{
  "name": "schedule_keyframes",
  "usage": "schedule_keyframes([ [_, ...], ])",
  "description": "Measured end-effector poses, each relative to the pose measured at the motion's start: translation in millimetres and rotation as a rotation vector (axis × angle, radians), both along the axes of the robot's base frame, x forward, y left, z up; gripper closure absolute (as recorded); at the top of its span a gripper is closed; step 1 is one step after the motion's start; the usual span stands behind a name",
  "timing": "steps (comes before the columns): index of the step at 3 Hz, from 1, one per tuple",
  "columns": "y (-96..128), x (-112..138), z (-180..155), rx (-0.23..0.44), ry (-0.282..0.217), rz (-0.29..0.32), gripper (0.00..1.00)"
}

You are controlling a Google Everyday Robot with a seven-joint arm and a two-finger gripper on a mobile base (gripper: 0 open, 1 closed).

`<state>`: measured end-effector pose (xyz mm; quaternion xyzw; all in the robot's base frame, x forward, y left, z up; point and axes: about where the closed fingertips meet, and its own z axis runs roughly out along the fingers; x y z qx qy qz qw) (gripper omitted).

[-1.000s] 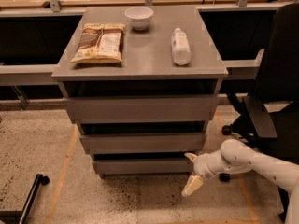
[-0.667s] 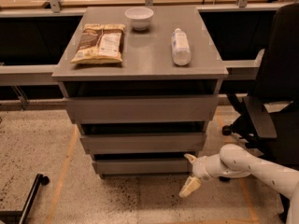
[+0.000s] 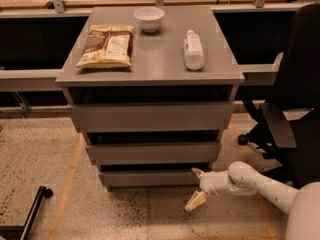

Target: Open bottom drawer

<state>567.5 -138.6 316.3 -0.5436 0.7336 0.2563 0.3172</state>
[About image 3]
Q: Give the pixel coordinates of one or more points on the brown yellow snack bag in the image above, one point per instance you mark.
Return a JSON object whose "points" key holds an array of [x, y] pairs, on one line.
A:
{"points": [[107, 47]]}

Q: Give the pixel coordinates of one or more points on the clear plastic bottle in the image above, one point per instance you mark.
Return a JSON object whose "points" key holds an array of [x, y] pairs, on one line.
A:
{"points": [[193, 51]]}

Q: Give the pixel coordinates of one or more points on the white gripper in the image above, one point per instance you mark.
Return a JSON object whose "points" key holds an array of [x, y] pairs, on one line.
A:
{"points": [[209, 183]]}

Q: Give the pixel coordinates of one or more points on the white bowl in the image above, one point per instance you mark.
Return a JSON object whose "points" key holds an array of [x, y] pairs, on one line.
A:
{"points": [[149, 18]]}

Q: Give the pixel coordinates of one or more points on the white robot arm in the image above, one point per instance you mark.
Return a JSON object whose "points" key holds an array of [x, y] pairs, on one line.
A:
{"points": [[301, 205]]}

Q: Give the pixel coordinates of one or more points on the grey drawer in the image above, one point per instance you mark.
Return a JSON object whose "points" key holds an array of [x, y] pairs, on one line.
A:
{"points": [[154, 153], [152, 117], [124, 179]]}

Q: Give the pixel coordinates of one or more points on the black wheeled stand leg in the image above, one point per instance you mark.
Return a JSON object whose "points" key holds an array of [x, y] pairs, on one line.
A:
{"points": [[22, 232]]}

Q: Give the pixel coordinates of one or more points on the grey bottom drawer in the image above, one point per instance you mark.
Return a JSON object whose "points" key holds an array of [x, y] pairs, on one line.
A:
{"points": [[124, 179]]}

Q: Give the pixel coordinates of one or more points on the black office chair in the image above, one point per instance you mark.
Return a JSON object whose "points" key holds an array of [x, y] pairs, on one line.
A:
{"points": [[288, 122]]}

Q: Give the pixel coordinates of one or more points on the grey middle drawer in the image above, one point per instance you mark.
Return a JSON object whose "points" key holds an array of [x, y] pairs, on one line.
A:
{"points": [[154, 153]]}

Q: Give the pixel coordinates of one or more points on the grey drawer cabinet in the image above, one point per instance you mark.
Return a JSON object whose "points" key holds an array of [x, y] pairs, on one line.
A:
{"points": [[157, 74]]}

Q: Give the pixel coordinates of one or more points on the grey top drawer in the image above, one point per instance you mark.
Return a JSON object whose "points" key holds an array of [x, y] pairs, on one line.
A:
{"points": [[152, 117]]}

